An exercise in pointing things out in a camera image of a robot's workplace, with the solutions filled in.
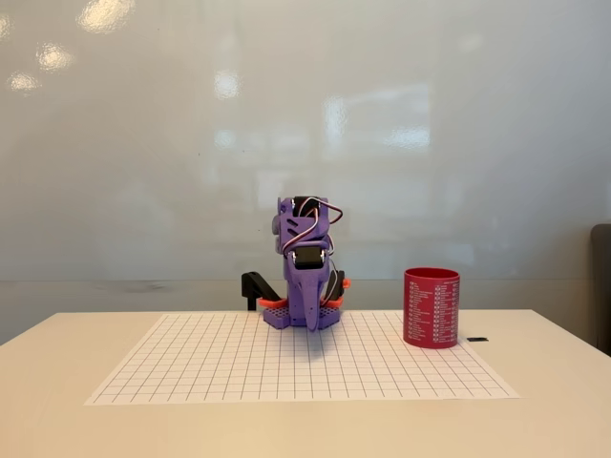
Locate white red black servo cable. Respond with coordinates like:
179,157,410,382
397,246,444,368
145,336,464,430
281,196,345,261

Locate black orange table clamp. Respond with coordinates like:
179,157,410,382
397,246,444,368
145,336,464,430
324,269,353,308
241,270,289,311

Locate white grid paper sheet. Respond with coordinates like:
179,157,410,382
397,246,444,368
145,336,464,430
83,312,521,406

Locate red cup with white print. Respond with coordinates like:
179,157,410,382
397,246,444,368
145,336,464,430
403,267,461,351

